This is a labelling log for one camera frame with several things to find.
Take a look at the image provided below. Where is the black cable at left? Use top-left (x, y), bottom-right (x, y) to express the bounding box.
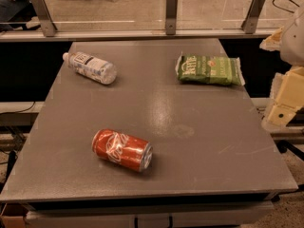
top-left (0, 101), bottom-right (36, 115)

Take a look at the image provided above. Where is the metal railing bracket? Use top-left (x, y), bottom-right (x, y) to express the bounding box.
top-left (165, 0), bottom-right (178, 35)
top-left (30, 0), bottom-right (57, 37)
top-left (241, 0), bottom-right (266, 34)

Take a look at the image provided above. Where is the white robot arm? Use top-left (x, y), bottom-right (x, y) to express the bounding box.
top-left (259, 5), bottom-right (304, 132)

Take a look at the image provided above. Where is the green jalapeno chip bag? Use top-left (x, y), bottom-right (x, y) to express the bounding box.
top-left (175, 54), bottom-right (245, 86)

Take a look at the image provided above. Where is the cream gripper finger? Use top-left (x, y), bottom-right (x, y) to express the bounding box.
top-left (259, 27), bottom-right (283, 51)
top-left (263, 66), bottom-right (304, 131)

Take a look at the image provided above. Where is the cardboard box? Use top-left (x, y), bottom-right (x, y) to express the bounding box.
top-left (1, 203), bottom-right (28, 228)

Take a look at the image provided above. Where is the clear plastic water bottle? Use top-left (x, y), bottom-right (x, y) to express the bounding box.
top-left (63, 52), bottom-right (117, 85)

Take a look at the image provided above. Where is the red coke can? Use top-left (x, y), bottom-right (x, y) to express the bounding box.
top-left (92, 129), bottom-right (153, 172)

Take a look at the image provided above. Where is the metal guard rail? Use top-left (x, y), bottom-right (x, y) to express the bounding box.
top-left (0, 28), bottom-right (276, 42)

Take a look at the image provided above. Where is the left metal railing bracket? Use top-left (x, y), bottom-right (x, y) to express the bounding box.
top-left (30, 0), bottom-right (57, 37)

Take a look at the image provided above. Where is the middle metal railing bracket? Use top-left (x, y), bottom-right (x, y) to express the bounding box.
top-left (165, 0), bottom-right (178, 35)

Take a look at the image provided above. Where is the seated person in jeans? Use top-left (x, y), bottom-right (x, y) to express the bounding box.
top-left (0, 0), bottom-right (30, 31)

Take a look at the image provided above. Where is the right metal railing bracket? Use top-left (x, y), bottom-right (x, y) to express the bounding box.
top-left (241, 0), bottom-right (266, 34)

